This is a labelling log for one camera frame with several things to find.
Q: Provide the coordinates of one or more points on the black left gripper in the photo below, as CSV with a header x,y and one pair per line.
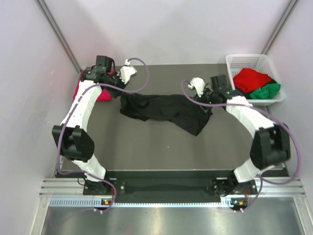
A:
x,y
116,94

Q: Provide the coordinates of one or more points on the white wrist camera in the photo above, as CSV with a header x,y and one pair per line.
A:
x,y
127,71
198,85

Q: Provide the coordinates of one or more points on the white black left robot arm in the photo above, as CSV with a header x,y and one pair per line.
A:
x,y
71,137

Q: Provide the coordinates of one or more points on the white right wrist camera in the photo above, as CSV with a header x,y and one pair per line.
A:
x,y
198,85

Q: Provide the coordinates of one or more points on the red t shirt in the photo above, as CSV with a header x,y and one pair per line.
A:
x,y
248,80

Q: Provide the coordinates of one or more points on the aluminium rail frame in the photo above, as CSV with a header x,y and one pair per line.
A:
x,y
68,187

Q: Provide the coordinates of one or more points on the black shirt in basket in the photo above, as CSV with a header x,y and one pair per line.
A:
x,y
246,95

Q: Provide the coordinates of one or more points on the white plastic basket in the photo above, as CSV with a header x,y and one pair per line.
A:
x,y
259,62

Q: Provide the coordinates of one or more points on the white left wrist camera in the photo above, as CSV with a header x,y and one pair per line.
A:
x,y
127,71

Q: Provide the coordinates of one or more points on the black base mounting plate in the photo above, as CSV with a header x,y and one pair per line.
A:
x,y
215,187

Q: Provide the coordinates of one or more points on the green t shirt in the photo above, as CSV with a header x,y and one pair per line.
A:
x,y
268,91

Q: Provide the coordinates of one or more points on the folded pink t shirt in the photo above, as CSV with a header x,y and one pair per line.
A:
x,y
104,96

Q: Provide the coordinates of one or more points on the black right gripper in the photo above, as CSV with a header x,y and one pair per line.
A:
x,y
201,99

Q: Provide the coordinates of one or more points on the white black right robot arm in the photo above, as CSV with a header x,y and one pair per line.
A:
x,y
271,142

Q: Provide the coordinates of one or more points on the black t shirt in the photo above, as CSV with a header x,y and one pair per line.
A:
x,y
174,108

